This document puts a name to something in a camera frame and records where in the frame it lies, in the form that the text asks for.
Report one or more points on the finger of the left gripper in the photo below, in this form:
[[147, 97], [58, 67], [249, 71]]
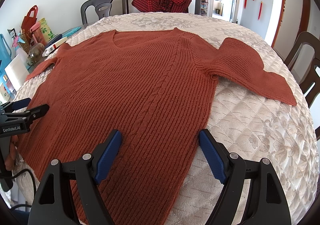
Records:
[[17, 105], [35, 113]]

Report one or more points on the shoe rack in hallway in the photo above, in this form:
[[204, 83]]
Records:
[[204, 7]]

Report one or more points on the dark chair behind table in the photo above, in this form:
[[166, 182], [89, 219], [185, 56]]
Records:
[[102, 8]]

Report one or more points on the green leaf print bag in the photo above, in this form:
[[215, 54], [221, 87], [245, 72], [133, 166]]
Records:
[[46, 31]]

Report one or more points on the red gift bag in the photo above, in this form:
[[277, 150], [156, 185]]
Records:
[[30, 19]]

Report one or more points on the glass jar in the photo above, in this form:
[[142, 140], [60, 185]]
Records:
[[35, 54]]

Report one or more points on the white card box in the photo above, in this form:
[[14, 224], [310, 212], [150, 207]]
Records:
[[17, 72]]

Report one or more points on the white spray bottle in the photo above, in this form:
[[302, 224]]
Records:
[[16, 44]]

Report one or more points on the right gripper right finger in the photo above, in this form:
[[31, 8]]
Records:
[[266, 202]]

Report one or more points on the pink tumbler bottle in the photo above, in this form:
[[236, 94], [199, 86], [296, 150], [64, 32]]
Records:
[[37, 34]]

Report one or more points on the teal lace table mat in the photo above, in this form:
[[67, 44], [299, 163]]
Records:
[[71, 32]]

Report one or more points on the brown wooden door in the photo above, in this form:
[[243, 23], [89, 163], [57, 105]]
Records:
[[293, 20]]

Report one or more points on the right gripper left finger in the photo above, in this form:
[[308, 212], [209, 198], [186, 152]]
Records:
[[53, 202]]

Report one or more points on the dark blue flat case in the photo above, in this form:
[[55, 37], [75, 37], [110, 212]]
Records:
[[53, 40]]

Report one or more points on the rust orange knit sweater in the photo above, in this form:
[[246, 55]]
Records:
[[157, 89]]

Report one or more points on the blue plastic water jug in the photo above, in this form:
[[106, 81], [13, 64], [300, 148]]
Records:
[[5, 53]]

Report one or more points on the cream quilted floral tablecloth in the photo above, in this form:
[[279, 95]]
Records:
[[246, 123]]

